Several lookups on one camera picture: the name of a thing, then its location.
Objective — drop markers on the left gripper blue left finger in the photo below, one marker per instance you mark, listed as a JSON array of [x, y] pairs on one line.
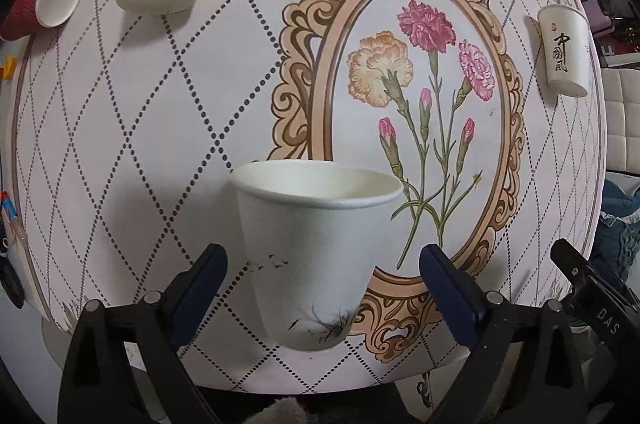
[[179, 310]]

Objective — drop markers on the floral patterned tablecloth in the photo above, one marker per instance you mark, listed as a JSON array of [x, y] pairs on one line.
[[126, 128]]

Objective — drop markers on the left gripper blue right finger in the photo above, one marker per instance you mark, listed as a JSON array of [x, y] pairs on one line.
[[458, 298]]

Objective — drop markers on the white padded chair right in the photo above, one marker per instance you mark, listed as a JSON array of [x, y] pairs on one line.
[[622, 108]]

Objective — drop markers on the white paper cup grass print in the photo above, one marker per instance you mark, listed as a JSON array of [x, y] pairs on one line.
[[313, 232]]

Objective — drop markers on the far white calligraphy cup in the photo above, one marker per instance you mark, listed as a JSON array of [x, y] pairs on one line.
[[565, 34]]

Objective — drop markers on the blue denim cloth pile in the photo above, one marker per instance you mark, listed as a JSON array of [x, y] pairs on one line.
[[617, 238]]

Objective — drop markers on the red ribbed paper cup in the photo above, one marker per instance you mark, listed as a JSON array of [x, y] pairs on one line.
[[29, 17]]

